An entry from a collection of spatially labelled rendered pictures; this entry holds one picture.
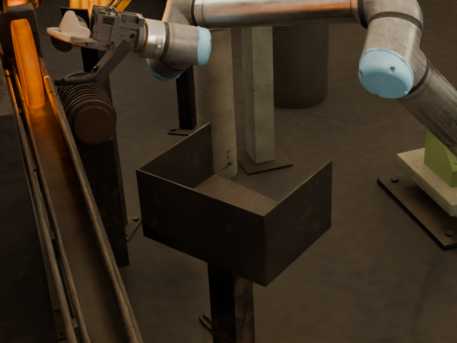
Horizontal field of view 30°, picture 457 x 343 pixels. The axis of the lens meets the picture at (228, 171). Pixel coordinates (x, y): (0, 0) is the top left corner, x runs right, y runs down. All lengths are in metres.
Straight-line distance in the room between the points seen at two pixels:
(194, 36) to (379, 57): 0.45
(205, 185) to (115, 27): 0.50
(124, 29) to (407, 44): 0.63
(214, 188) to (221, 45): 1.04
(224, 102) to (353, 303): 0.77
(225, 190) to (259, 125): 1.21
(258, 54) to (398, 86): 0.91
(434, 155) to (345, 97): 0.81
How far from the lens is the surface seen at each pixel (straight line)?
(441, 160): 2.55
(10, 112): 1.35
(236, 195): 1.57
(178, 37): 1.98
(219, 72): 2.60
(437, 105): 1.97
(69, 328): 1.15
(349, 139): 3.01
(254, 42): 2.66
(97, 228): 1.38
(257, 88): 2.72
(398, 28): 1.84
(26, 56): 1.74
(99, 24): 1.93
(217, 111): 2.65
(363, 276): 2.36
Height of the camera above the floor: 1.44
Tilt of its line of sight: 31 degrees down
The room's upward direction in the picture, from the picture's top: 3 degrees counter-clockwise
